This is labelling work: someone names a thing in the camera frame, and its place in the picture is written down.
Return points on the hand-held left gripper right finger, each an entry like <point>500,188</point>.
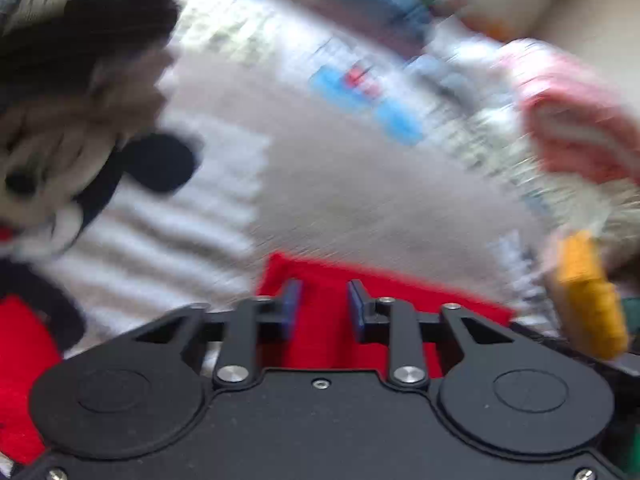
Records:
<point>356,310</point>

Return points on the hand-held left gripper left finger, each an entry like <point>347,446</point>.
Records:
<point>292,310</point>

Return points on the red knit sweater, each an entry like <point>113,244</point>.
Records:
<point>325,305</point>

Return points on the printed cartoon blanket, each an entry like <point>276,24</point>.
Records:
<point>350,185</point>

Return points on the pink quilt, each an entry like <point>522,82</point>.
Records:
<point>575,135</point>

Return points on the black white mouse plush toy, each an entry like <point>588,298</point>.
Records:
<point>50,160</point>

